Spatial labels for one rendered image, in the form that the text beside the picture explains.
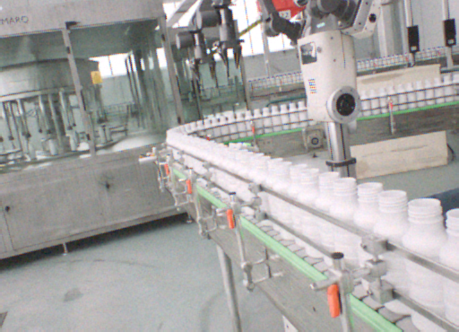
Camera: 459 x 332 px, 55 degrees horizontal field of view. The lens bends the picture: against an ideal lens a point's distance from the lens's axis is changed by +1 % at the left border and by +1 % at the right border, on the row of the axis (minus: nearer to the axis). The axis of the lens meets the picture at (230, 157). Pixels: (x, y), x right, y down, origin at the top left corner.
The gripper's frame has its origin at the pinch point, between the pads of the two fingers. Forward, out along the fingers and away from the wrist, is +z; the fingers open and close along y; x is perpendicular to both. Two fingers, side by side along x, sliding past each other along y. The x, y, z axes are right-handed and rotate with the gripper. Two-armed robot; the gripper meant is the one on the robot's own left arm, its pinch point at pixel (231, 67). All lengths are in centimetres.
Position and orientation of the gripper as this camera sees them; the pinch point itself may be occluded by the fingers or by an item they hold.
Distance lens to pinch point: 158.9
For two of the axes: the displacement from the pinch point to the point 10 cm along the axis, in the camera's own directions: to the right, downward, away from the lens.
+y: 9.4, -1.7, 2.8
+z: 1.3, 9.8, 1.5
